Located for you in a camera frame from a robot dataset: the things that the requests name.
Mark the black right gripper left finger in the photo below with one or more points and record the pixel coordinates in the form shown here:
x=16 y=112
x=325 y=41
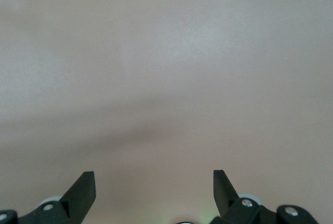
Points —
x=52 y=215

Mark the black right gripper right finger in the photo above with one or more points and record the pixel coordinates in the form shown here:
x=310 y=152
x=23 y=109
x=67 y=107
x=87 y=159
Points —
x=247 y=215

